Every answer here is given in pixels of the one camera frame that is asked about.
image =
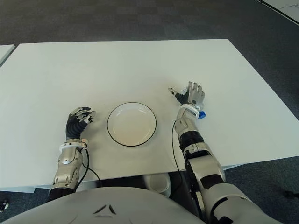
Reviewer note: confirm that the white cylinder under table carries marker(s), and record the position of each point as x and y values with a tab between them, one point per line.
158	184

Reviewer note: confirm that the black floor stand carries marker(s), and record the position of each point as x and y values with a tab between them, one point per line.
3	205

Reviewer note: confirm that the grey robot torso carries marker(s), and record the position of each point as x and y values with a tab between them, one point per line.
105	205

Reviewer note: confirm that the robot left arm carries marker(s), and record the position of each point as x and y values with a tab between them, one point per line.
66	165

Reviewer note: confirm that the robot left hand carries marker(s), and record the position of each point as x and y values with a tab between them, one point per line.
73	128

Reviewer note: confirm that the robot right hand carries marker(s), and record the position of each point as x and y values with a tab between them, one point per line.
195	95

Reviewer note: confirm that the white table edge in background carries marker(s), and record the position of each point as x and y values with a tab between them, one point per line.
280	11

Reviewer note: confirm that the white neighbouring table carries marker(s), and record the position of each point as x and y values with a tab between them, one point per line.
4	52

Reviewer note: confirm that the white plate black rim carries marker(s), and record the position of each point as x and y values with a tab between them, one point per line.
132	124

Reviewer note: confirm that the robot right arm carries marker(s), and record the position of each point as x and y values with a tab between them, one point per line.
205	168

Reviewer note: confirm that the clear water bottle blue cap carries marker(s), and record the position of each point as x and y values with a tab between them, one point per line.
202	114

